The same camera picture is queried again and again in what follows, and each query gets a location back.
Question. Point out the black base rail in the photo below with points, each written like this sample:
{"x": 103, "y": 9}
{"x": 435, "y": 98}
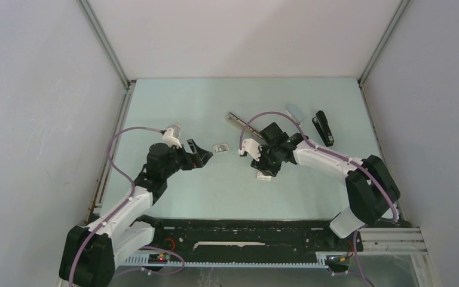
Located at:
{"x": 238, "y": 241}

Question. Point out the light blue stapler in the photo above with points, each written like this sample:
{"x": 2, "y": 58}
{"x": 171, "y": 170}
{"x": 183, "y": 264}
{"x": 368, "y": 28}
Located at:
{"x": 295, "y": 113}

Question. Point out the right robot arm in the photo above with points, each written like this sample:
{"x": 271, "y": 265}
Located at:
{"x": 371, "y": 190}

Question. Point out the beige black long stapler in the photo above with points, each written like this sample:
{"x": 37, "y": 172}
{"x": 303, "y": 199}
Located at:
{"x": 242, "y": 125}

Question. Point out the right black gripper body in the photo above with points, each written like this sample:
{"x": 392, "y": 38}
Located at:
{"x": 271, "y": 152}

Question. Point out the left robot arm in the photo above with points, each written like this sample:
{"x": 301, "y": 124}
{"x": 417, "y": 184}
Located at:
{"x": 92, "y": 253}

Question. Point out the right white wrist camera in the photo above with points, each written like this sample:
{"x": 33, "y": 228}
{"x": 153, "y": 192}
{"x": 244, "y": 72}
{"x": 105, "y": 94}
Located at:
{"x": 250, "y": 147}

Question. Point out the white staple box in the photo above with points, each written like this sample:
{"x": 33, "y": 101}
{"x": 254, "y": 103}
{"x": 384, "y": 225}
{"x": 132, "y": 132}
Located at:
{"x": 260, "y": 176}

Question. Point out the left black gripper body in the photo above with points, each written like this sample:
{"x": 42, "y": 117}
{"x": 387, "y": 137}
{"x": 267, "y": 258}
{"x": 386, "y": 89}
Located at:
{"x": 178, "y": 159}

